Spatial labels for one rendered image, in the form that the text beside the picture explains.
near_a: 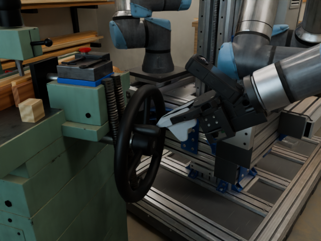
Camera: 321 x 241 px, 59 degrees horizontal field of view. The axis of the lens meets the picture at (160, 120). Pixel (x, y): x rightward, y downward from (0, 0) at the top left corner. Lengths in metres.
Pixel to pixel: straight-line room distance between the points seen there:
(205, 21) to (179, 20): 2.83
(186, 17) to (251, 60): 3.43
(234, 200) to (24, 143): 1.09
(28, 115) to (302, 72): 0.52
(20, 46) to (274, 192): 1.33
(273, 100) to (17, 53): 0.58
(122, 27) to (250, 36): 0.71
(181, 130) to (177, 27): 3.54
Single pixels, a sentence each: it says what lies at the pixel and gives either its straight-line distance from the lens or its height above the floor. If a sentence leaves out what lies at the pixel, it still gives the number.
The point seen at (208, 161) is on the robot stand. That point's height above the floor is 0.49.
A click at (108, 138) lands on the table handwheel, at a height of 0.82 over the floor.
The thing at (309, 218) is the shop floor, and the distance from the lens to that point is 1.86.
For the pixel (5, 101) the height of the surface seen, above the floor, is 0.92.
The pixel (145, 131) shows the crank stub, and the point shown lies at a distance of 0.57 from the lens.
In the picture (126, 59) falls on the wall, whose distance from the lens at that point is 4.54.
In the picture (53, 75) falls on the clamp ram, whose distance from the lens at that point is 0.76.
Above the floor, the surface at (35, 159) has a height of 0.83.
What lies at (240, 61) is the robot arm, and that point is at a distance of 0.60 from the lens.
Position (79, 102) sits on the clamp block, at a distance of 0.66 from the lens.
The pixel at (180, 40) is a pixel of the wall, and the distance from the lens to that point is 4.07.
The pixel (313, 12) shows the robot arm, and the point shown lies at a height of 1.10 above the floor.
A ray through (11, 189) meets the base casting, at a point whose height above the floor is 0.78.
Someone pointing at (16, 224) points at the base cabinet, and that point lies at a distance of 0.74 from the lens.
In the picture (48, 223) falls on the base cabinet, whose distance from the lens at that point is 0.75.
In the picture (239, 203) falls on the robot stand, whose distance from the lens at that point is 1.47.
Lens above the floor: 1.15
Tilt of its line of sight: 25 degrees down
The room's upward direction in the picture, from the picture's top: straight up
